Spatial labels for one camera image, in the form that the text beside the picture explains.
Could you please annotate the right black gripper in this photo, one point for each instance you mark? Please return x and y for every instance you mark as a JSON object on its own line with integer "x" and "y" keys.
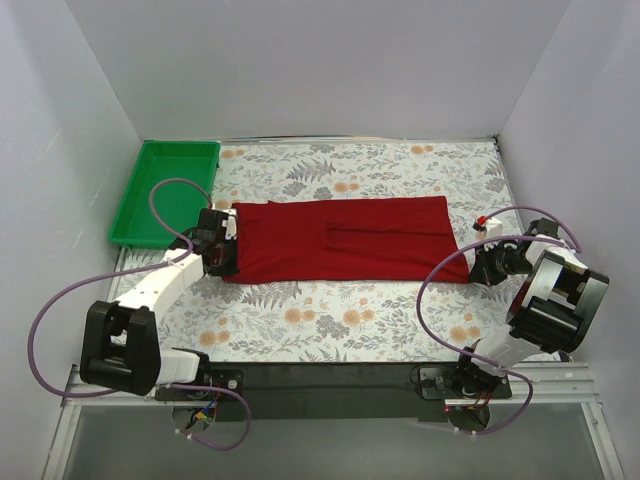
{"x": 485, "y": 267}

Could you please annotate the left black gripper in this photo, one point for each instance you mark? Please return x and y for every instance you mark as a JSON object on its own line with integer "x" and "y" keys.
{"x": 223, "y": 248}

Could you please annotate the green plastic tray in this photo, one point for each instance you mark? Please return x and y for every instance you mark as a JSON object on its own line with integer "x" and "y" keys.
{"x": 178, "y": 204}

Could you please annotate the red t shirt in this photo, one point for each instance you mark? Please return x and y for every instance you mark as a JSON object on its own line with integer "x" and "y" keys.
{"x": 396, "y": 239}

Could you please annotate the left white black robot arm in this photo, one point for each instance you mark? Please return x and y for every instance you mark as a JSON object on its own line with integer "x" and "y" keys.
{"x": 121, "y": 347}

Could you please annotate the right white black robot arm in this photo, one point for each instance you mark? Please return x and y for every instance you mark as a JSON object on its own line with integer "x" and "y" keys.
{"x": 551, "y": 312}

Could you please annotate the floral patterned table mat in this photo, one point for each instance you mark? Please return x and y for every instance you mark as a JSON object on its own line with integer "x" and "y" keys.
{"x": 350, "y": 321}

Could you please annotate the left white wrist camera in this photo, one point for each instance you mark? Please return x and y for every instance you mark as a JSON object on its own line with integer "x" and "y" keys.
{"x": 230, "y": 224}

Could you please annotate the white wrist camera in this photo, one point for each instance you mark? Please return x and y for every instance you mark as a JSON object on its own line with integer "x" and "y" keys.
{"x": 487, "y": 228}
{"x": 230, "y": 224}

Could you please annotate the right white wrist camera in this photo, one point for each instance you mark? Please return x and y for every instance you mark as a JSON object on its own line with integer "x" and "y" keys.
{"x": 487, "y": 228}

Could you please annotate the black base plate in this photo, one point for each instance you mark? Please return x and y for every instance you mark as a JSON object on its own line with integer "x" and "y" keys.
{"x": 292, "y": 391}

